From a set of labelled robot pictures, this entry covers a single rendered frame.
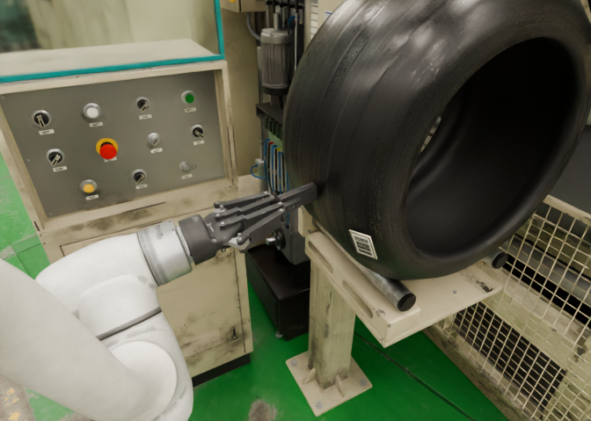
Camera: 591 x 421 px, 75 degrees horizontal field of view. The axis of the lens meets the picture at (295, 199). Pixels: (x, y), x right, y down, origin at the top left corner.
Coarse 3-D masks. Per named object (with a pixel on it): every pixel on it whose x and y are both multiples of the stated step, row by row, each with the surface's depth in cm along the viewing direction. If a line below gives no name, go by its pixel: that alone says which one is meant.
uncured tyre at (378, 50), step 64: (384, 0) 60; (448, 0) 53; (512, 0) 53; (576, 0) 61; (320, 64) 64; (384, 64) 54; (448, 64) 52; (512, 64) 88; (576, 64) 66; (320, 128) 62; (384, 128) 54; (448, 128) 101; (512, 128) 94; (576, 128) 75; (320, 192) 66; (384, 192) 59; (448, 192) 103; (512, 192) 92; (384, 256) 67; (448, 256) 77
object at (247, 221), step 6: (276, 204) 64; (282, 204) 64; (264, 210) 63; (270, 210) 63; (276, 210) 64; (240, 216) 62; (246, 216) 63; (252, 216) 62; (258, 216) 63; (264, 216) 63; (222, 222) 61; (228, 222) 61; (234, 222) 61; (246, 222) 62; (252, 222) 63; (222, 228) 61; (246, 228) 63
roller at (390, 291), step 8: (360, 264) 88; (368, 272) 85; (376, 280) 83; (384, 280) 82; (392, 280) 81; (384, 288) 81; (392, 288) 80; (400, 288) 79; (392, 296) 79; (400, 296) 78; (408, 296) 78; (400, 304) 78; (408, 304) 78
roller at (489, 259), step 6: (492, 252) 89; (498, 252) 89; (504, 252) 89; (486, 258) 90; (492, 258) 89; (498, 258) 88; (504, 258) 89; (492, 264) 89; (498, 264) 89; (504, 264) 90
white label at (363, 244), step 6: (354, 234) 64; (360, 234) 63; (354, 240) 65; (360, 240) 64; (366, 240) 63; (354, 246) 67; (360, 246) 66; (366, 246) 64; (372, 246) 63; (360, 252) 67; (366, 252) 66; (372, 252) 65
